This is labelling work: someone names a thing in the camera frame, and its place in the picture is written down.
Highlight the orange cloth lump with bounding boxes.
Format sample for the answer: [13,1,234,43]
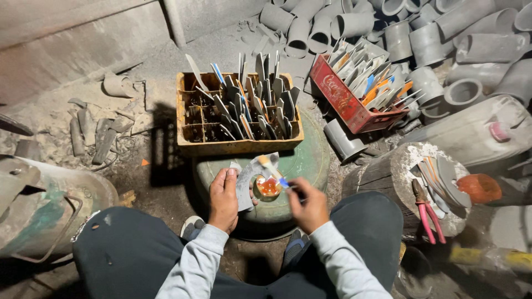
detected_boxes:
[456,173,503,204]

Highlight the heap of grey pipe sections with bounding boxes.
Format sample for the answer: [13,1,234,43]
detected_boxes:
[258,0,532,125]

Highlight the yellow tool in plastic wrap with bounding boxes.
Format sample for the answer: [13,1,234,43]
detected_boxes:
[448,244,532,273]

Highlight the yellow wooden divided crate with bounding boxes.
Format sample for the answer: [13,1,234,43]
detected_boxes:
[176,72,305,158]

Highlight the person's grey shoe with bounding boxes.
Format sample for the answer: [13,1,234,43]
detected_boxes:
[180,215,207,242]
[282,229,311,269]

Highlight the person's left hand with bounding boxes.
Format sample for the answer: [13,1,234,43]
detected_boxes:
[208,167,259,235]

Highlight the small bowl of orange liquid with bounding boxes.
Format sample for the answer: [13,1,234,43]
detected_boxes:
[254,174,284,199]

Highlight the wooden stump block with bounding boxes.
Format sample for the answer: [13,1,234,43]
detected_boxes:
[341,142,473,242]

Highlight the person's dark trousers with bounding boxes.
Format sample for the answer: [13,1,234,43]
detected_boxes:
[72,190,404,299]

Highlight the small wood scrap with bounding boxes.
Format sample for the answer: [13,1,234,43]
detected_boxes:
[118,189,137,208]

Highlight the group of blades in red crate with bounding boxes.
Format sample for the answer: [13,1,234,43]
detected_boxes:
[326,38,427,113]

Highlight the stack of metal blades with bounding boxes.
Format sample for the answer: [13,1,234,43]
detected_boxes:
[409,154,473,219]

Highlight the dark flat metal piece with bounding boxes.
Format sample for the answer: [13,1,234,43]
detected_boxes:
[0,113,35,137]

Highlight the group of blades in yellow crate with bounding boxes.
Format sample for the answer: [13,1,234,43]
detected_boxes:
[185,50,301,142]

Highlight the black round container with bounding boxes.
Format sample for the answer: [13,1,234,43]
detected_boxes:
[394,245,434,299]

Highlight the grey metal blade blank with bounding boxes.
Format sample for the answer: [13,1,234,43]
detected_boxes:
[230,152,280,212]

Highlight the rusty metal gas cylinder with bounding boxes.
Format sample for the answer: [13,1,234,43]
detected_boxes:
[0,154,121,265]

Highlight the red plastic bottle crate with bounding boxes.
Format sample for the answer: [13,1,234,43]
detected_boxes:
[309,54,411,135]

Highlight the white dusty jerrycan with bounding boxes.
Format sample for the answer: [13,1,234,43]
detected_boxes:
[398,94,532,169]

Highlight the blue handled toothbrush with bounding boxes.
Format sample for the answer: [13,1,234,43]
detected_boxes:
[257,154,307,203]

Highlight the single grey pipe section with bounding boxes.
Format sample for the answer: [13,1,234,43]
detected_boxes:
[323,118,369,164]

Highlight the person's right grey shoe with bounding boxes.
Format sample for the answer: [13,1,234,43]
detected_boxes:
[282,229,311,269]

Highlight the person's left grey shoe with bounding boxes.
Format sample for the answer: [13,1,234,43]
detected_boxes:
[180,215,207,242]

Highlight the pink handled pliers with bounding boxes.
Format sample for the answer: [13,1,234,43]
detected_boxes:
[411,179,447,245]

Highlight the broken grey pipe piece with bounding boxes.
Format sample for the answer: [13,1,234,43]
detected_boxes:
[102,72,140,99]

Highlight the green metal drum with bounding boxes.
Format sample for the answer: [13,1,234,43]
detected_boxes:
[193,109,331,241]

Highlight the person's right hand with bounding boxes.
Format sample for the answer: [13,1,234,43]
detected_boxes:
[286,177,330,235]

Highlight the heap of dusty pipe fragments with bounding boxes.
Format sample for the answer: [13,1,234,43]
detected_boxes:
[67,97,144,166]

